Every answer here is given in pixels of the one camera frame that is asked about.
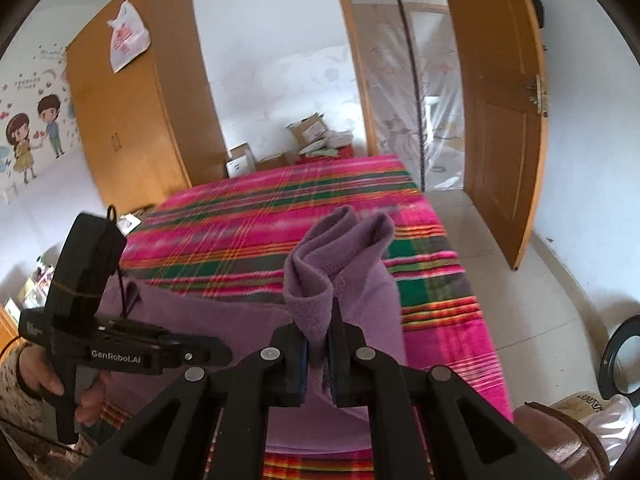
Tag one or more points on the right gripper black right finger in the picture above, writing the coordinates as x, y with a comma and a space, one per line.
427, 424

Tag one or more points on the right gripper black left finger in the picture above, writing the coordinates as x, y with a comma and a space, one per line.
208, 425

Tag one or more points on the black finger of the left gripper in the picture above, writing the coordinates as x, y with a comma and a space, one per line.
195, 352

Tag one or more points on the purple fleece garment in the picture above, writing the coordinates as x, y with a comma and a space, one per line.
310, 309

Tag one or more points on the left floral sleeve forearm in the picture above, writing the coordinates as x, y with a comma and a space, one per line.
22, 417

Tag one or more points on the plastic curtain with zipper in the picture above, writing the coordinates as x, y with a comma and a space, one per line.
410, 56

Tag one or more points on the person left hand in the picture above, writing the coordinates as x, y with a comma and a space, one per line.
39, 375

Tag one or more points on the white drawer cabinet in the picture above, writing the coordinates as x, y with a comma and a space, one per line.
33, 293

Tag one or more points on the brown fleece blanket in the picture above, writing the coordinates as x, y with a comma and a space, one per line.
569, 443

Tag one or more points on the black rubber tire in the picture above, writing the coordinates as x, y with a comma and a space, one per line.
612, 376

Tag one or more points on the pink green plaid bedspread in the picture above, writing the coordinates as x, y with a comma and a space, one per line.
214, 260

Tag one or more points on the wooden wardrobe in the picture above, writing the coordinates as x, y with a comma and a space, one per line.
150, 130

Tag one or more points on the white open cardboard box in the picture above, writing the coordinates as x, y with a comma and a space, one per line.
241, 161

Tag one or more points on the red gift bag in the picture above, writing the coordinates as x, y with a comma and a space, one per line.
326, 154

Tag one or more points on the brown cardboard box with label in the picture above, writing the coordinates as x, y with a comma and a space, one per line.
308, 130

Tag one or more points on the white plastic bag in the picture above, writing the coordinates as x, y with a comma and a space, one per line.
130, 38

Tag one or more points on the wooden door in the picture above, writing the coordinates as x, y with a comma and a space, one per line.
505, 114

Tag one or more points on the cartoon children wall sticker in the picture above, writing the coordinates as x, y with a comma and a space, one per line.
38, 122

